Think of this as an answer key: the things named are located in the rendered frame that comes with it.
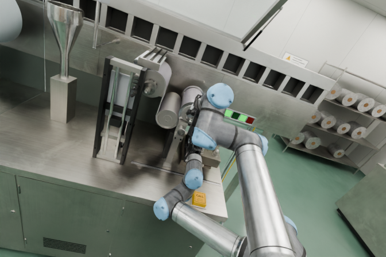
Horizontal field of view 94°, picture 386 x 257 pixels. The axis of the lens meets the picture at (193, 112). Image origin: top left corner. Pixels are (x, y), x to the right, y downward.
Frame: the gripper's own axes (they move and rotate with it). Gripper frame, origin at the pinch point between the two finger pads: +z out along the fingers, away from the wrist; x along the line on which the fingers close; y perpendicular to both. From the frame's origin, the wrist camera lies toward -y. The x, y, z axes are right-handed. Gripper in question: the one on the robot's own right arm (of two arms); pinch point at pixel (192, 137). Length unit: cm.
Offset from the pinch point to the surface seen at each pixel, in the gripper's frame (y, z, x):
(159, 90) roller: 23.0, -1.9, 26.3
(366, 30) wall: 143, 263, -273
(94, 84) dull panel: -2, 30, 72
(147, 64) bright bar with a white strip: 34.9, -5.5, 34.3
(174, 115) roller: 11.8, -2.3, 15.0
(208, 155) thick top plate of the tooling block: -5.9, -4.5, -11.9
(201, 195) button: -16.5, -24.6, -11.1
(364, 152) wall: -66, 242, -444
